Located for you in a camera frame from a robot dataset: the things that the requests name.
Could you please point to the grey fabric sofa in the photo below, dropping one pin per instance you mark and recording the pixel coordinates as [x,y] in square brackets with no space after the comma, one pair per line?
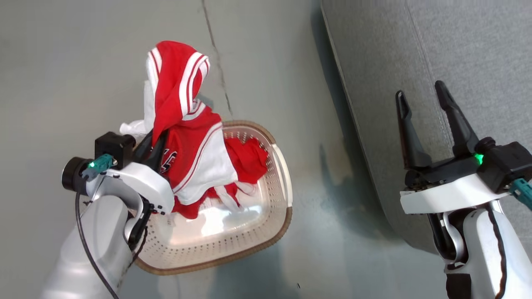
[415,62]

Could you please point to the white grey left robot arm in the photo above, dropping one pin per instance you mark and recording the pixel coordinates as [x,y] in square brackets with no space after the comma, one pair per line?
[95,245]

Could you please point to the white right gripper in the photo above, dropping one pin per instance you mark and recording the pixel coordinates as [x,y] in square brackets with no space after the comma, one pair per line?
[449,193]

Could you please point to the red and white sports jersey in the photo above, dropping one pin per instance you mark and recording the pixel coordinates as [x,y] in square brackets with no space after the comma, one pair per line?
[195,153]

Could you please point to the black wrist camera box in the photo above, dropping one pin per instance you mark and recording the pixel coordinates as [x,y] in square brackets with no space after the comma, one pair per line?
[507,164]
[113,147]

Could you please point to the white perforated laundry basket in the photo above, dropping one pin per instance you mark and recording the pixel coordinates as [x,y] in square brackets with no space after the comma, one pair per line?
[232,232]

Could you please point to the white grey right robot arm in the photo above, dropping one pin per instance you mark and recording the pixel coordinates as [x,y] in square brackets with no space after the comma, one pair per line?
[482,257]

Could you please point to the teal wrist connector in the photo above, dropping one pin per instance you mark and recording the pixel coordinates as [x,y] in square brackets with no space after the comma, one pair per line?
[99,163]
[523,192]

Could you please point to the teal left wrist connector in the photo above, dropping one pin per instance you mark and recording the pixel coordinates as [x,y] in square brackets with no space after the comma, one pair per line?
[99,163]

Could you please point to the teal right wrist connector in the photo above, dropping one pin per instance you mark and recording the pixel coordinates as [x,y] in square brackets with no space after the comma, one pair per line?
[523,192]

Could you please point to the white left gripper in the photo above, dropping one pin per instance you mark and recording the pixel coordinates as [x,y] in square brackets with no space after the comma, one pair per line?
[145,178]

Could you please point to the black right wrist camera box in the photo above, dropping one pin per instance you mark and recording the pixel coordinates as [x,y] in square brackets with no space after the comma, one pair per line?
[507,164]

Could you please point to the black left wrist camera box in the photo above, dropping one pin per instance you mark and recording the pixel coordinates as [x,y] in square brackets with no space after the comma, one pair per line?
[113,147]

